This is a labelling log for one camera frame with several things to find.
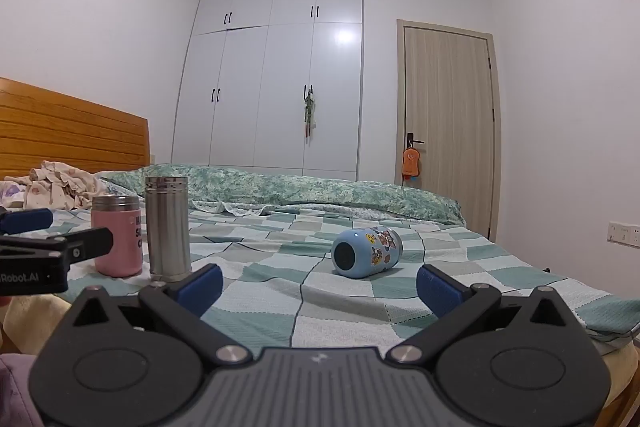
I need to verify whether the white wardrobe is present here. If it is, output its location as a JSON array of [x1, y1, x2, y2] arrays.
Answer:
[[171, 0, 364, 175]]

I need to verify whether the stainless steel thermos cup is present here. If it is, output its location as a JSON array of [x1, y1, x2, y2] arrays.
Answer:
[[144, 176, 192, 283]]

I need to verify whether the green hanging ornament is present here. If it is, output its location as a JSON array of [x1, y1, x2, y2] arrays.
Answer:
[[301, 94, 319, 139]]

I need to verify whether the beige wooden door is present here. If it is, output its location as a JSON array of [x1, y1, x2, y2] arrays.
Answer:
[[396, 19, 502, 242]]

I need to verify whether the purple cloth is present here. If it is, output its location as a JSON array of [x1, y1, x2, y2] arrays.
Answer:
[[0, 353, 45, 427]]

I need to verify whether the orange hanging toy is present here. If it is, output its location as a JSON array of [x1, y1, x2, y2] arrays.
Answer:
[[401, 148, 421, 183]]

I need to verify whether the blue cup with cartoon stickers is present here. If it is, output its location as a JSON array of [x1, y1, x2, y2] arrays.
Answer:
[[331, 227, 404, 279]]

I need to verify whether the pile of floral clothes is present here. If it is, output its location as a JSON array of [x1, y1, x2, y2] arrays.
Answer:
[[0, 160, 109, 211]]

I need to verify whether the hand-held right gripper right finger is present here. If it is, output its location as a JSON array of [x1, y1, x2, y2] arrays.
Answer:
[[388, 263, 583, 364]]

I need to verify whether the green checked bed sheet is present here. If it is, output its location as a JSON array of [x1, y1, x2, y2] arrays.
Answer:
[[0, 199, 640, 354]]

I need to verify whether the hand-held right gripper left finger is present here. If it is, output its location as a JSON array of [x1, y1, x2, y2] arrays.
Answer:
[[61, 263, 254, 364]]

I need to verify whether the wooden headboard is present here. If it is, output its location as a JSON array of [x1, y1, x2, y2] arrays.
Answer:
[[0, 77, 151, 180]]

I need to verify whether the green floral quilt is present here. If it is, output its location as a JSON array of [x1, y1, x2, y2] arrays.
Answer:
[[97, 163, 466, 228]]

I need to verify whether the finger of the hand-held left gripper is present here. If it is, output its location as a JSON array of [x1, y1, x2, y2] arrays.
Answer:
[[0, 227, 114, 269], [0, 208, 54, 236]]

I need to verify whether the pink insulated cup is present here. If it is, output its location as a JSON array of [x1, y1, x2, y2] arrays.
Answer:
[[90, 195, 144, 279]]

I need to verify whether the white wall socket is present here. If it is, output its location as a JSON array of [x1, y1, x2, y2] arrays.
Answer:
[[607, 221, 640, 251]]

